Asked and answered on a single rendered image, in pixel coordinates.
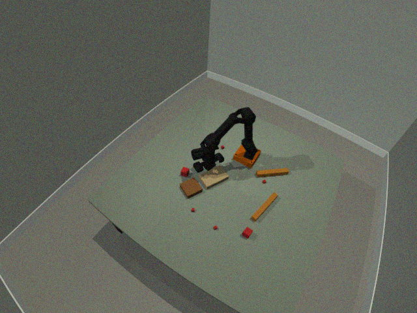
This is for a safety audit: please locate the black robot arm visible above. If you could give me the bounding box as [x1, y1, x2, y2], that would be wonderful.
[191, 107, 258, 161]

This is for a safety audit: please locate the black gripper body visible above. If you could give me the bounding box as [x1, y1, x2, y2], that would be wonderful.
[193, 153, 224, 173]

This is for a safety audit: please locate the red cube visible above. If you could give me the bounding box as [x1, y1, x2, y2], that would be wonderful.
[242, 227, 253, 239]
[180, 167, 190, 177]

